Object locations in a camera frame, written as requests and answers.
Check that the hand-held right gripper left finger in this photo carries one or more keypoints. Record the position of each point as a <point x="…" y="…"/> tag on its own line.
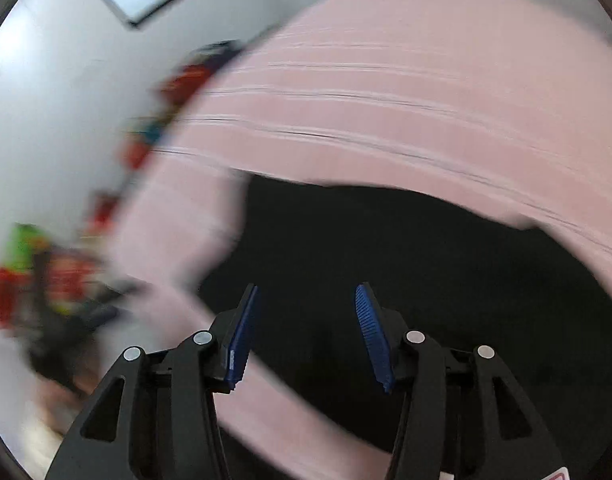
<point x="241" y="340"/>

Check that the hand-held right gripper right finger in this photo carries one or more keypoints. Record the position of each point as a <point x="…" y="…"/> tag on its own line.
<point x="373" y="340"/>

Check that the black pants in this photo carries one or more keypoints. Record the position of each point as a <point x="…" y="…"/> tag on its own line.
<point x="386" y="270"/>

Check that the teal gift box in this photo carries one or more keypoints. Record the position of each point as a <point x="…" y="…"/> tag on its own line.
<point x="152" y="130"/>

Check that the bed with pink plaid sheet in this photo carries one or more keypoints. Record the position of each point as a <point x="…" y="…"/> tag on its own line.
<point x="386" y="85"/>

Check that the red gift bag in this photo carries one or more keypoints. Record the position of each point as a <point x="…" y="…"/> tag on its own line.
<point x="186" y="82"/>

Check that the dark blue gift bag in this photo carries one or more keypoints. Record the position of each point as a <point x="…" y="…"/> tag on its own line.
<point x="221" y="54"/>

